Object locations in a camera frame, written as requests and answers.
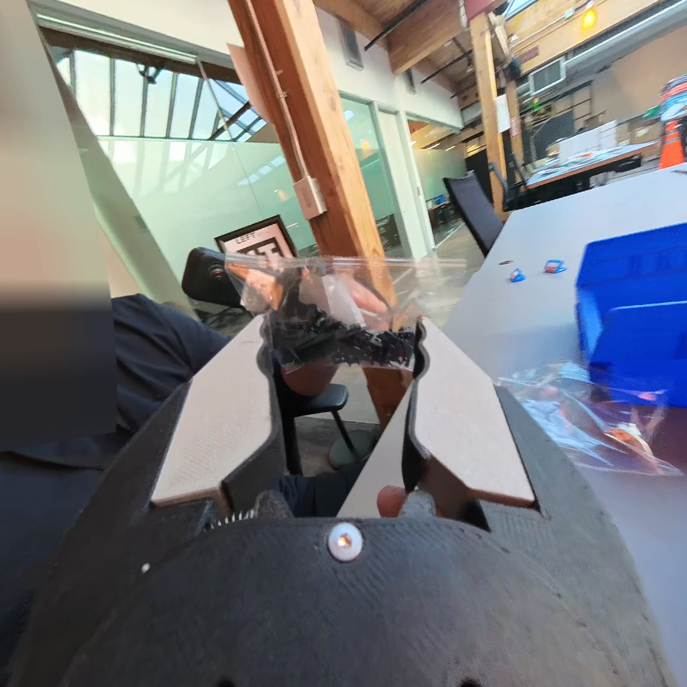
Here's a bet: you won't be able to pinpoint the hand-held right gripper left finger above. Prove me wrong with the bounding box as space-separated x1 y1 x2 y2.
152 316 286 516

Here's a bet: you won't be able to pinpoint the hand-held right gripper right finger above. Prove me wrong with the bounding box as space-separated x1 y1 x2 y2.
403 317 537 508

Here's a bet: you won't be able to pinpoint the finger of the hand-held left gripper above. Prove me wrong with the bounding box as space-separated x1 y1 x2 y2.
325 282 360 327

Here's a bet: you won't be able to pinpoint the clear bag of black lego pieces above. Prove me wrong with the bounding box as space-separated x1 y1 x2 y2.
224 253 469 376

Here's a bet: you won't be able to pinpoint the person's left forearm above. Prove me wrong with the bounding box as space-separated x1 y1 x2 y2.
110 294 253 430

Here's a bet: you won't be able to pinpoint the person's left hand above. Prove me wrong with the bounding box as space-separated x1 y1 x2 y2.
348 274 390 323

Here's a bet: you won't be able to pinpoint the person's right hand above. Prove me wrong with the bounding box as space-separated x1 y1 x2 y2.
376 484 410 518

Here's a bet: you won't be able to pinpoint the white electrical box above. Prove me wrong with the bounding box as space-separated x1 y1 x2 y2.
292 176 328 220

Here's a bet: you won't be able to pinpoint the empty clear plastic bags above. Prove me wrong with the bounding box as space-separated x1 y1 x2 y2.
498 361 683 477

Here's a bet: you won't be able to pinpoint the black office chair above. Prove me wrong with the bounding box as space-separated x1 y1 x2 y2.
442 172 506 259

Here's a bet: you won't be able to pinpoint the person's dark clothing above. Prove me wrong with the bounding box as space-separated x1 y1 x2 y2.
0 424 194 650

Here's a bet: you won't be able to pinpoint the wooden pillar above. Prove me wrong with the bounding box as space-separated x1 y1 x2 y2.
227 0 415 427

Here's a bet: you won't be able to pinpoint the blue plastic bin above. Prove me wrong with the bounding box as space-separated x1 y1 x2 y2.
574 221 687 408

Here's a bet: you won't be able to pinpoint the long wooden work table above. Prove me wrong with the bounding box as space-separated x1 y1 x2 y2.
525 141 662 191

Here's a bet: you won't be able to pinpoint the orange traffic cone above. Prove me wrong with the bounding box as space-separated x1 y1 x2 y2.
658 125 687 170

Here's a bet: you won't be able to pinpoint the slim wooden post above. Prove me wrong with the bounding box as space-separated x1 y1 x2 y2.
468 11 524 218

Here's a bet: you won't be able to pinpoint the white wall air vent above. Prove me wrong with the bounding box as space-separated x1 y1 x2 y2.
528 57 568 96

